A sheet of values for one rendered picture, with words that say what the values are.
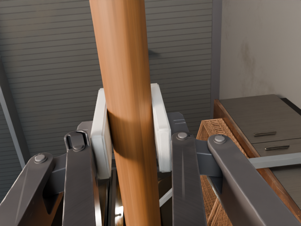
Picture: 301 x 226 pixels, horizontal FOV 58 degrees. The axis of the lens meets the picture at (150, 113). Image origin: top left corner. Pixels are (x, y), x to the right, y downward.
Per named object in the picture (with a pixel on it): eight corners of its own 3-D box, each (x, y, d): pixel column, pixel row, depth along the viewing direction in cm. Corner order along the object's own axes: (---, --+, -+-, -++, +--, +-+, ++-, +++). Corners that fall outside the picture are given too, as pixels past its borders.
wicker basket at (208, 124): (247, 228, 168) (203, 234, 167) (218, 169, 218) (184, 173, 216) (256, 167, 145) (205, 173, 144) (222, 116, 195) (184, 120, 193)
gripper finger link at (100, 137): (110, 179, 16) (97, 180, 16) (113, 121, 22) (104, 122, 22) (103, 136, 14) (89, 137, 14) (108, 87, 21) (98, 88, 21)
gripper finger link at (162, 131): (157, 130, 15) (170, 129, 15) (148, 83, 21) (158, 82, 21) (160, 174, 16) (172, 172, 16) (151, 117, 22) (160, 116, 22)
